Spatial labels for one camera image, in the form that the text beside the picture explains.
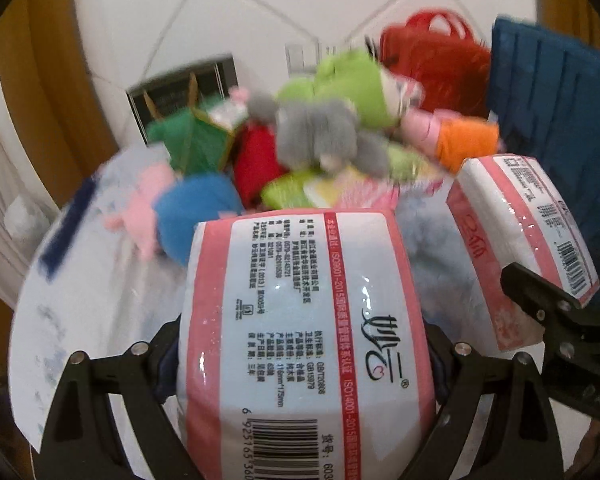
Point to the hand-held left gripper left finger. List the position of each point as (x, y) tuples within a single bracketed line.
[(167, 370)]

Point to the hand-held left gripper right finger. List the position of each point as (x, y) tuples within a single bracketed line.
[(439, 375)]

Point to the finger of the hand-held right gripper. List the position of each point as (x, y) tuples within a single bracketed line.
[(535, 295)]

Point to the pink and blue tissue pack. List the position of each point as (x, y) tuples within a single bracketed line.
[(510, 240), (305, 340)]

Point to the pink and blue pig plush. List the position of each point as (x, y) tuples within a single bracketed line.
[(190, 210)]

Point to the pink and orange plush toy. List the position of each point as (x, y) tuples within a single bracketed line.
[(455, 137)]

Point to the blue plastic crate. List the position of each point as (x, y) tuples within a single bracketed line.
[(555, 100)]

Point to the red plush toy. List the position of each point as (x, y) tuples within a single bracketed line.
[(255, 165)]

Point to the yellow-green packet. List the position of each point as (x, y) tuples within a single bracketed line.
[(300, 190)]

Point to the dark green plush toy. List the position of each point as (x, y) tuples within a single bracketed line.
[(190, 140)]

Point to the red bag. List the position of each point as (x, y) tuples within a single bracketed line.
[(435, 60)]

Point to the grey plush toy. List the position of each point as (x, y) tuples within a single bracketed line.
[(320, 135)]

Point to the light green plush toy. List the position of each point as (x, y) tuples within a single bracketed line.
[(345, 80)]

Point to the dark picture frame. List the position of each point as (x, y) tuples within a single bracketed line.
[(180, 85)]

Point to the wall socket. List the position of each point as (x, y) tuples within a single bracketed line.
[(300, 57)]

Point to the wooden frame post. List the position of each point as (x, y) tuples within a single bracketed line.
[(40, 60)]

